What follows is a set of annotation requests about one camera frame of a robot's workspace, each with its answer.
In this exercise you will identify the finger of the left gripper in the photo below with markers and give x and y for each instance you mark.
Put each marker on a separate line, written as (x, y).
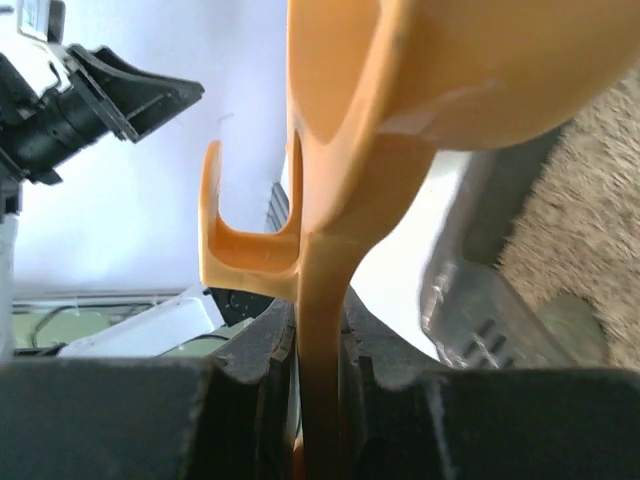
(129, 102)

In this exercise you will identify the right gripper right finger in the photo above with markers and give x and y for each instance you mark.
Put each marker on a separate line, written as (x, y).
(390, 402)

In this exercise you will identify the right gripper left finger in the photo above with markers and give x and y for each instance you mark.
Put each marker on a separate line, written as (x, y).
(247, 426)

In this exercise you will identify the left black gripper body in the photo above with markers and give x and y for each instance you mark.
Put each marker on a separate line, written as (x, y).
(39, 132)

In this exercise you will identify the orange litter scoop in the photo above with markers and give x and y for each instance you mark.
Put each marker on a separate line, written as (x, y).
(374, 90)

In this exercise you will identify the dark grey litter box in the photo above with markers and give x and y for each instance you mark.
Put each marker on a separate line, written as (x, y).
(470, 312)

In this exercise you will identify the grey-green litter clump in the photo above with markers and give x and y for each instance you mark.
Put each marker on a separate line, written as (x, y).
(571, 320)

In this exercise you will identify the beige pellet litter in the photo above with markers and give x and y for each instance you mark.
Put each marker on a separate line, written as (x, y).
(578, 232)

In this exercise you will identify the white plastic tray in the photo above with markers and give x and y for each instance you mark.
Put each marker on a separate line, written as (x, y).
(389, 279)

